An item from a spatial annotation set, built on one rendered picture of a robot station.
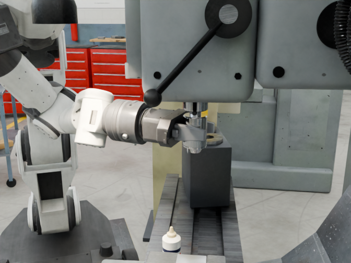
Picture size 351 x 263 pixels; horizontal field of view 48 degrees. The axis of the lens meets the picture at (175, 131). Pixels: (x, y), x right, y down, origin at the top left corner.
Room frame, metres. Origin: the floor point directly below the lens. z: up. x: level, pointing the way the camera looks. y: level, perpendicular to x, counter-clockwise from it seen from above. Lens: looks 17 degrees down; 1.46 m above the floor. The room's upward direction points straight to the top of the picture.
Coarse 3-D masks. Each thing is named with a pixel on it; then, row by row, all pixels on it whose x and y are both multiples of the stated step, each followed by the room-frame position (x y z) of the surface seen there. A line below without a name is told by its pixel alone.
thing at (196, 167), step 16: (208, 144) 1.08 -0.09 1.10; (224, 144) 1.10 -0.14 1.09; (192, 160) 1.06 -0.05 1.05; (208, 160) 1.06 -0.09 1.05; (224, 160) 1.07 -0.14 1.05; (192, 176) 1.06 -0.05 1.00; (208, 176) 1.06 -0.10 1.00; (224, 176) 1.07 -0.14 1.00; (192, 192) 1.06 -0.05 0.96; (208, 192) 1.06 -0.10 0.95; (224, 192) 1.07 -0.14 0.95
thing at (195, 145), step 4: (184, 124) 0.73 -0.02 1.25; (188, 124) 0.72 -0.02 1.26; (192, 124) 0.72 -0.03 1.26; (196, 124) 0.72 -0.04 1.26; (200, 124) 0.72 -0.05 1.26; (204, 124) 0.73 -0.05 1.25; (204, 128) 0.73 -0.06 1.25; (184, 144) 0.73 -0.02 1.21; (188, 144) 0.72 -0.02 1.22; (192, 144) 0.72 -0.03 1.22; (196, 144) 0.72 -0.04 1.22; (200, 144) 0.72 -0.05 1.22; (204, 144) 0.73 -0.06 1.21; (188, 148) 0.72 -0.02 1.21; (192, 148) 0.72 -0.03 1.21; (196, 148) 0.72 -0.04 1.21; (200, 148) 0.72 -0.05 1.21
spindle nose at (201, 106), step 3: (183, 102) 0.74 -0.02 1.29; (186, 102) 0.73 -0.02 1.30; (189, 102) 0.72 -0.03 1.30; (198, 102) 0.72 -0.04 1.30; (201, 102) 0.72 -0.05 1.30; (204, 102) 0.72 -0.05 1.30; (207, 102) 0.73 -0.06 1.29; (183, 105) 0.74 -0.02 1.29; (186, 105) 0.73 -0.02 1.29; (189, 105) 0.72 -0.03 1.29; (198, 105) 0.72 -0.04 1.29; (201, 105) 0.72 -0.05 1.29; (204, 105) 0.72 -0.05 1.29; (207, 105) 0.74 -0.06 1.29; (183, 108) 0.74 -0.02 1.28; (186, 108) 0.73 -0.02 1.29; (189, 108) 0.72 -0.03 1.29; (198, 108) 0.72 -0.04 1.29; (201, 108) 0.72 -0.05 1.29; (204, 108) 0.73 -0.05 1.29; (207, 108) 0.74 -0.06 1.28; (189, 111) 0.72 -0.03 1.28; (198, 111) 0.72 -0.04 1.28; (201, 111) 0.72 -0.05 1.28
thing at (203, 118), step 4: (184, 116) 0.73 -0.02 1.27; (188, 116) 0.73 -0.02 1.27; (192, 116) 0.73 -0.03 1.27; (196, 116) 0.73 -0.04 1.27; (200, 116) 0.73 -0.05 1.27; (204, 116) 0.73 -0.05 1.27; (184, 120) 0.73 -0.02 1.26; (188, 120) 0.72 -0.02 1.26; (192, 120) 0.72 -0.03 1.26; (196, 120) 0.72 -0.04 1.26; (200, 120) 0.72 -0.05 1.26; (204, 120) 0.73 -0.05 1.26
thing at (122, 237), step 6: (114, 222) 1.87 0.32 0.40; (120, 222) 1.87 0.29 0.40; (114, 228) 1.81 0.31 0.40; (120, 228) 1.81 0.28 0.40; (126, 228) 1.81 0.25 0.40; (114, 234) 1.75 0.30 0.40; (120, 234) 1.75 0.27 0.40; (126, 234) 1.75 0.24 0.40; (120, 240) 1.70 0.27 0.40; (126, 240) 1.70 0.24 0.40; (120, 246) 1.64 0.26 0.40; (126, 246) 1.64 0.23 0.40; (132, 246) 1.64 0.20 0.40
